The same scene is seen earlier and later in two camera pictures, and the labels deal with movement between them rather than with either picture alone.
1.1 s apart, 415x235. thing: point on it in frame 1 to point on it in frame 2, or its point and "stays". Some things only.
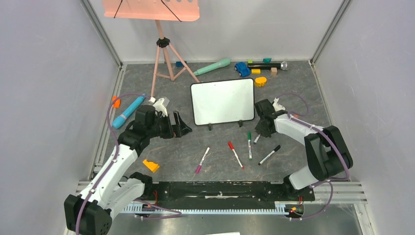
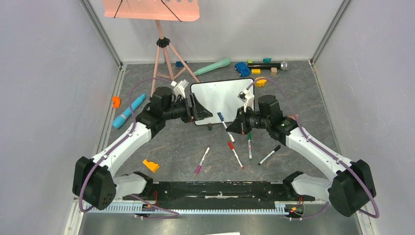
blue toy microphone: x=120 y=120 stays
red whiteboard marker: x=231 y=146 stays
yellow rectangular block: x=256 y=71 stays
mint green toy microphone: x=222 y=62 stays
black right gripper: x=263 y=126 to x=243 y=120
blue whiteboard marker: x=255 y=141 to x=222 y=119
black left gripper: x=180 y=129 to x=197 y=112
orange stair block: x=152 y=166 stays
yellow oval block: x=260 y=82 stays
